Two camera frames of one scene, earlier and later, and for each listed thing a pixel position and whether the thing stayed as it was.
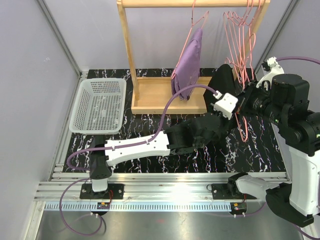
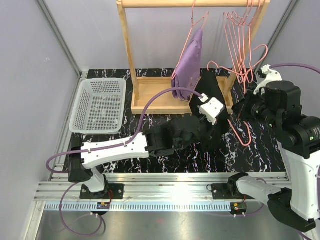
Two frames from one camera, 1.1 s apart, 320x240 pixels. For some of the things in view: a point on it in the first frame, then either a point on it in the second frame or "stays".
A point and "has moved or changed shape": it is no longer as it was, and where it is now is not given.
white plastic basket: x=99 y=106 stays
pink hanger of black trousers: x=244 y=140 → x=262 y=56
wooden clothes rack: x=153 y=95 stays
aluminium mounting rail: x=143 y=192 stays
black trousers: x=223 y=81 has moved or changed shape
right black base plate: x=220 y=191 stays
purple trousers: x=186 y=73 stays
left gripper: x=225 y=120 → x=210 y=126
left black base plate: x=114 y=191 stays
